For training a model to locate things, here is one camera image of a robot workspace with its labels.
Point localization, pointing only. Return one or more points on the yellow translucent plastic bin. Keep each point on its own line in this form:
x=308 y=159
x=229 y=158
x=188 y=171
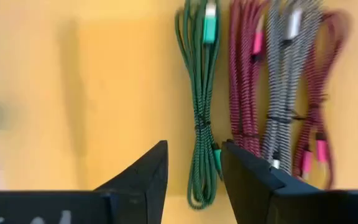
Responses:
x=104 y=77

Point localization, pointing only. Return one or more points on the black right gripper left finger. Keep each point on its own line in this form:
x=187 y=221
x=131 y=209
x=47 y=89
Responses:
x=73 y=208

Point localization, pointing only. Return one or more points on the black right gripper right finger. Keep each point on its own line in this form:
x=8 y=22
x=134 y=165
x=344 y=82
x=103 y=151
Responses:
x=291 y=205

